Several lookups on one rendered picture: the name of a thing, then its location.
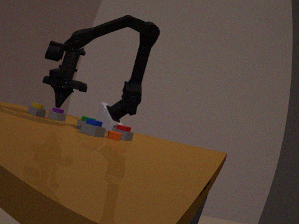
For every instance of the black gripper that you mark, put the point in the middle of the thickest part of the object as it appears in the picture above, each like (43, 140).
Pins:
(61, 93)

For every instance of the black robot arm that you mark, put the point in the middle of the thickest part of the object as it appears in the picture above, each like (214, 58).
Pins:
(131, 96)

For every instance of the orange block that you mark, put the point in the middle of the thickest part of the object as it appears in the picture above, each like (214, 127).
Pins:
(114, 135)

